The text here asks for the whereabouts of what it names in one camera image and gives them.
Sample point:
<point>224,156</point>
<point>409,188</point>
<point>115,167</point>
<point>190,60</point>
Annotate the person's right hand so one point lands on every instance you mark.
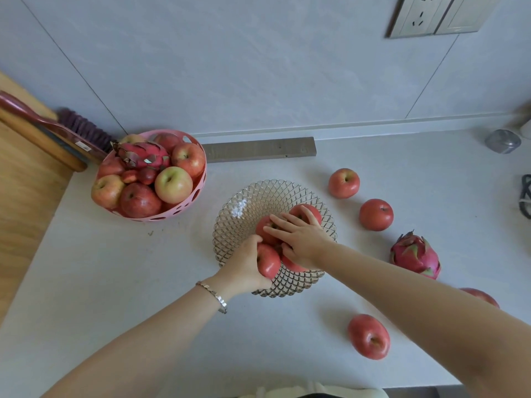
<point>309,248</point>

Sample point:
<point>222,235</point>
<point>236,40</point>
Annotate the person's left hand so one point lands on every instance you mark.
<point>240,273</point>

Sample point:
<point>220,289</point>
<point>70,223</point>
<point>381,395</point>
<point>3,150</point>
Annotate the whole red apple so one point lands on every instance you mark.
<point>290,266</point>
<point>262,221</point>
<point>269,263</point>
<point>295,211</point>

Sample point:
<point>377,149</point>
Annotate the clear glass fruit bowl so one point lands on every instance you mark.
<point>249,198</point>

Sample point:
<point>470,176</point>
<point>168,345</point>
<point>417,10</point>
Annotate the pink perforated plastic bowl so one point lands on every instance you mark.
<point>182,209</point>

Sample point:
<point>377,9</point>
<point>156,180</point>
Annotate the pink dragon fruit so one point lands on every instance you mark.
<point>415,254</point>
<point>141,155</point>

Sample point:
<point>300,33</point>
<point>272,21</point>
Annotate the yellow green apple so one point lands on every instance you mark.
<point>173,185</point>

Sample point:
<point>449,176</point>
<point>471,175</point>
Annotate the large dark red apple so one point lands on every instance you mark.
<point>140,200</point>

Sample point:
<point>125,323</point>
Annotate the small dark red plum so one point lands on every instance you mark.
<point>147,175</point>

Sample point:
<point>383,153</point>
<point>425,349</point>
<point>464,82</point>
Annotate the person's left forearm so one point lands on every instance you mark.
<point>137,352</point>

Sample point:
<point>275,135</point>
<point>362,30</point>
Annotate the person's right forearm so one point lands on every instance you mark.
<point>415,302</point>

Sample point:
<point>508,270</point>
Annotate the grey metal bar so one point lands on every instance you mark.
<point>257,150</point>

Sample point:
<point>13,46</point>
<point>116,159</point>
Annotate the large wooden cutting board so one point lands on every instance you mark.
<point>25,211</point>

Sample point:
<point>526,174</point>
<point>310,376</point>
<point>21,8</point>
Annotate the short wooden rolling pin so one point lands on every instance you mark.
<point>41,142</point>

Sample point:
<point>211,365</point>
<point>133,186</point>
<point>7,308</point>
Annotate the white wall socket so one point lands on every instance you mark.
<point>419,16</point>

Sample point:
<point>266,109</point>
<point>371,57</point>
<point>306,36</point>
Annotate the white wall switch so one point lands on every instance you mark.
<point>468,12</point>

